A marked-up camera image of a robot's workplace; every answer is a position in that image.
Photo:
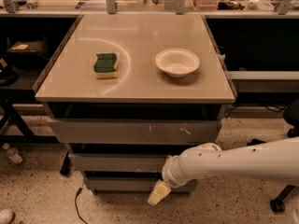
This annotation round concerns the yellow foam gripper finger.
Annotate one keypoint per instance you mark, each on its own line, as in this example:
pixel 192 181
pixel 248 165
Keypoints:
pixel 159 192

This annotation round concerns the grey drawer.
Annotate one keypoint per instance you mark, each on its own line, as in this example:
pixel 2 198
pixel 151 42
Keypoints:
pixel 117 163
pixel 120 184
pixel 140 132

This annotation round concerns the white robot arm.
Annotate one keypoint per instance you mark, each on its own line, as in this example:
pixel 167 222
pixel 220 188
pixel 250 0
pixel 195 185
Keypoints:
pixel 277 160

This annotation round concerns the grey bottom drawer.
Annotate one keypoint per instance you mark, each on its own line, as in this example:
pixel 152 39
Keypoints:
pixel 120 184

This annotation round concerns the grey drawer cabinet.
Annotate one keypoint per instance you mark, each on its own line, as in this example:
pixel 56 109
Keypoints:
pixel 68 88

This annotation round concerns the grey top drawer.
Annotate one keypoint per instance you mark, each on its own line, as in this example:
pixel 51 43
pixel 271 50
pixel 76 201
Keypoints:
pixel 140 132

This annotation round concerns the white bowl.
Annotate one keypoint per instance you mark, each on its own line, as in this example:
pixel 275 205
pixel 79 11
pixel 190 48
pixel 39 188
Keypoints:
pixel 177 62

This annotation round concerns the green yellow sponge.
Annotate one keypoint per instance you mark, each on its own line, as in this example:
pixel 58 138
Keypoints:
pixel 106 65

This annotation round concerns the clear plastic bottle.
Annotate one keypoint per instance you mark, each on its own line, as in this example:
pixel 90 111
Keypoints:
pixel 13 153

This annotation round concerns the white shoe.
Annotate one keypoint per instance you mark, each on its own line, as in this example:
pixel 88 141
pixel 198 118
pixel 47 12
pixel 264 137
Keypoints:
pixel 6 216

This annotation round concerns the dark bag under bench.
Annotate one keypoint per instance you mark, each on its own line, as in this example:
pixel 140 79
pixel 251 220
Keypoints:
pixel 27 54

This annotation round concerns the black table frame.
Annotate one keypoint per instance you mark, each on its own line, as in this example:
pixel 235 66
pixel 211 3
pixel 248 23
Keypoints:
pixel 27 136

